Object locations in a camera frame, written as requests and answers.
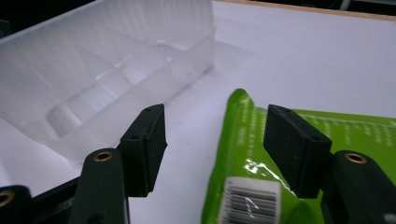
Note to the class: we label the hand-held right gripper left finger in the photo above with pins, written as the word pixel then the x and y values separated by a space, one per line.
pixel 141 155

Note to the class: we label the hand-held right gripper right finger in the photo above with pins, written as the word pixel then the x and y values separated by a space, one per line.
pixel 299 155

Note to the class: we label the green snack packet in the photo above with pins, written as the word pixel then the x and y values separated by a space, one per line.
pixel 246 149

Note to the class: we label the clear plastic storage bin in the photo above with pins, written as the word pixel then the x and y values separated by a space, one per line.
pixel 102 71

